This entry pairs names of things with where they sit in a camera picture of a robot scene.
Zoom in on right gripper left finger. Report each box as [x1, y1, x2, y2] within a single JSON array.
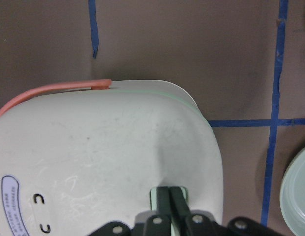
[[156, 187, 172, 218]]

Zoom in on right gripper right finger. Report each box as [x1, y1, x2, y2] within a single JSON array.
[[169, 186, 190, 218]]

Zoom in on white rice cooker orange handle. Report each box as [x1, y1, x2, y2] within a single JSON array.
[[0, 80, 223, 236]]

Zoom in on green plate near right arm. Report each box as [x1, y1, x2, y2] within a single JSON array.
[[280, 147, 305, 236]]

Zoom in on brown paper table cover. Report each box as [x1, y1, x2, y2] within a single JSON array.
[[0, 0, 305, 236]]

